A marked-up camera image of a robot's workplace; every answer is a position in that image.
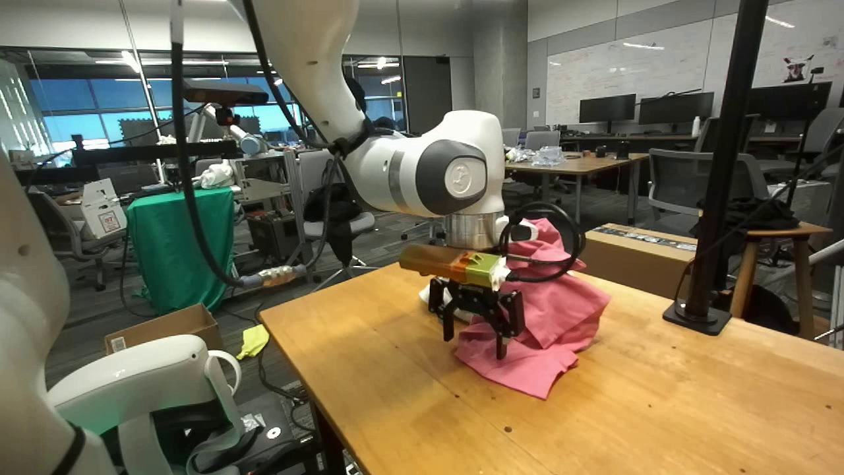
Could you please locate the black computer monitor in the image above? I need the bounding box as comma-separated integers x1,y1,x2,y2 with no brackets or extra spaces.
747,81,833,119
636,89,717,130
577,91,637,127

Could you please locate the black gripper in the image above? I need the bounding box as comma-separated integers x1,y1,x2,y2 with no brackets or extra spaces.
426,277,527,360

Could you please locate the thin black camera cable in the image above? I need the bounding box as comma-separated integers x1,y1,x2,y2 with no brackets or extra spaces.
495,202,589,284

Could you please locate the black stereo camera bar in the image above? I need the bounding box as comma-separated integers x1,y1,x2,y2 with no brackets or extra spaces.
176,77,267,110

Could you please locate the black pole with base plate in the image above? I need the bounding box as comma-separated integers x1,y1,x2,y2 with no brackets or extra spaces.
661,0,773,337

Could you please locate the black equipment box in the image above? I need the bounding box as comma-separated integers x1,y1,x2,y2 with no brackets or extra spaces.
154,399,321,475

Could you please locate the dark grey door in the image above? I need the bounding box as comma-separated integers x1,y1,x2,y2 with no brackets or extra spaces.
400,54,457,116

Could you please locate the yellow cloth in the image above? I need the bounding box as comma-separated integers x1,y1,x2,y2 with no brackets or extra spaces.
235,322,271,360

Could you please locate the brown cardboard box black tape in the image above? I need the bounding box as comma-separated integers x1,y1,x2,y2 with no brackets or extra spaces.
577,222,701,301

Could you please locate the pink shirt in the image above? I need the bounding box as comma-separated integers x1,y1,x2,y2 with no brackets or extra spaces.
453,215,612,400

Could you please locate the black backpack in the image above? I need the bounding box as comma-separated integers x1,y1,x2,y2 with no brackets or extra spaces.
300,180,359,265

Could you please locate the open cardboard box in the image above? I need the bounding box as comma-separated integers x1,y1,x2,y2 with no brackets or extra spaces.
102,304,223,355

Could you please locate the black bag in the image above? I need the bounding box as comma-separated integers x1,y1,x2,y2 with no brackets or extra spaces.
693,194,800,235

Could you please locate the long wooden table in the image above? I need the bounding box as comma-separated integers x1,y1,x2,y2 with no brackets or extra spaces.
503,149,655,244

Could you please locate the wooden stool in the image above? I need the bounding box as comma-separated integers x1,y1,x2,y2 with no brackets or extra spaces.
725,222,833,341

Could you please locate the green cloth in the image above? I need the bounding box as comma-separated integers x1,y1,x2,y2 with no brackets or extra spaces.
123,184,238,314

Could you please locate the grey office chair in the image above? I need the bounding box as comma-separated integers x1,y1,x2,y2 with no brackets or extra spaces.
283,141,379,284
645,147,773,218

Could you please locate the wrist camera on tan mount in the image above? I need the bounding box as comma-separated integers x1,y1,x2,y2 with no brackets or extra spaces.
396,243,515,289

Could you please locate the white whiteboard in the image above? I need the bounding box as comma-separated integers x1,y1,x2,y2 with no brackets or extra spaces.
543,16,740,127

